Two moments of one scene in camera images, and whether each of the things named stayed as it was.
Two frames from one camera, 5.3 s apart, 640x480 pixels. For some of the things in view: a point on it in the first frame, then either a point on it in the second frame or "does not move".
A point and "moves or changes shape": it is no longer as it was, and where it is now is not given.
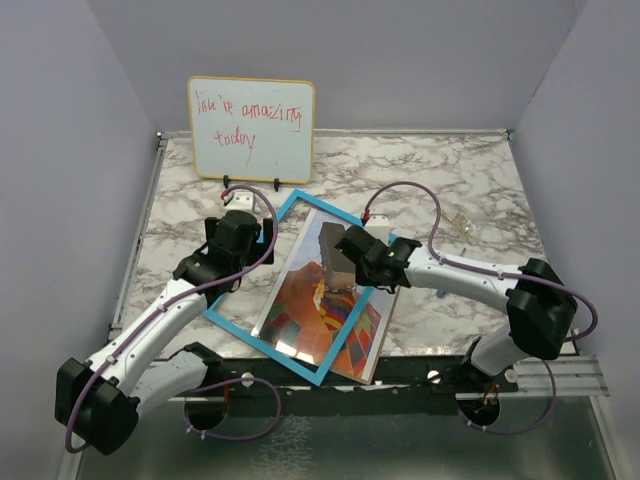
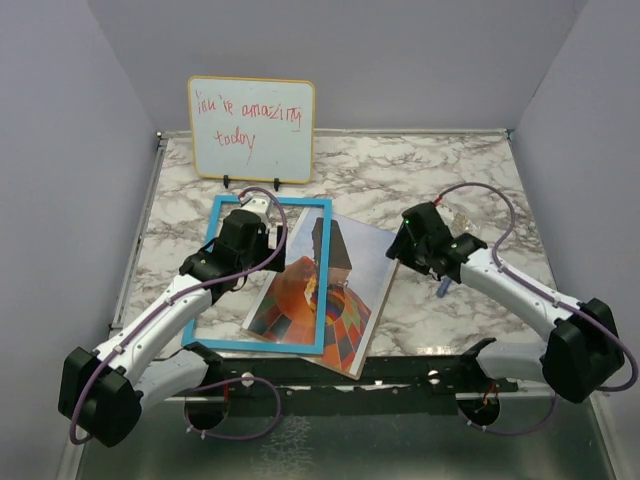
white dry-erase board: x=252 y=128 does not move
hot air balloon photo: x=303 y=313 moves or changes shape
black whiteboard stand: x=227 y=180 does not move
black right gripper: x=362 y=278 to x=400 y=249
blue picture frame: x=355 y=313 to x=190 y=326
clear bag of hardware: x=460 y=227 does not move
